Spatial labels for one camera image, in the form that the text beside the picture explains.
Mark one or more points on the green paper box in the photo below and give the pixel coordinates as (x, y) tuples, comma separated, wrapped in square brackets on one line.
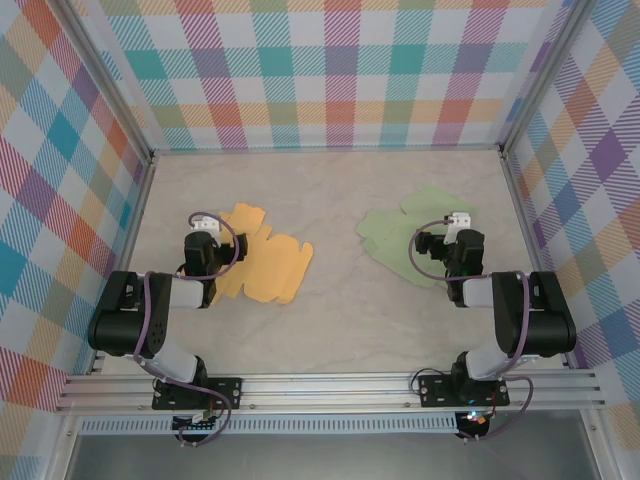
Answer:
[(395, 235)]

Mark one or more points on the orange paper box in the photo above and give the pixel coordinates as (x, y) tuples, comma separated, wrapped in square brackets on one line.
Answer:
[(280, 270)]

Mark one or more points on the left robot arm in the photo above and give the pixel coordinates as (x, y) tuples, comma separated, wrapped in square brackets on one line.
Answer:
[(125, 325)]

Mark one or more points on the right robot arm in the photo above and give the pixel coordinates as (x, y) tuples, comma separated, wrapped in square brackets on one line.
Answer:
[(540, 320)]

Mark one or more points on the grey metal panel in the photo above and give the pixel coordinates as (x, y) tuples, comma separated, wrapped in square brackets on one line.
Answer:
[(325, 457)]

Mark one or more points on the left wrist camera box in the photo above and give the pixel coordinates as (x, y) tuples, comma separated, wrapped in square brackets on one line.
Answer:
[(206, 223)]

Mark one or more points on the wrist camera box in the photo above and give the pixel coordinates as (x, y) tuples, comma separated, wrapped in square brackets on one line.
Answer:
[(460, 219), (206, 223)]

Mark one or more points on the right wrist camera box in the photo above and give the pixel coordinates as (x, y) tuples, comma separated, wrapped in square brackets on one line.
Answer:
[(460, 219)]

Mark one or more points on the aluminium table edge rail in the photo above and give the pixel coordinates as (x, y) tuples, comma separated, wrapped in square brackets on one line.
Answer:
[(129, 250), (534, 250)]

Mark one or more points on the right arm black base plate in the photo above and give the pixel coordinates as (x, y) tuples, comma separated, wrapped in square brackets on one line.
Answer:
[(435, 390)]

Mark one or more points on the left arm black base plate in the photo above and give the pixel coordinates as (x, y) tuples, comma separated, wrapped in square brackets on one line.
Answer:
[(227, 392)]

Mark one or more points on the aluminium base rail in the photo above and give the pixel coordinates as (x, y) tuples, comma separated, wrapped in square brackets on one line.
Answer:
[(325, 390)]

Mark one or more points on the aluminium frame post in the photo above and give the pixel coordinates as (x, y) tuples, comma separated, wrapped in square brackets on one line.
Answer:
[(107, 80), (545, 75)]

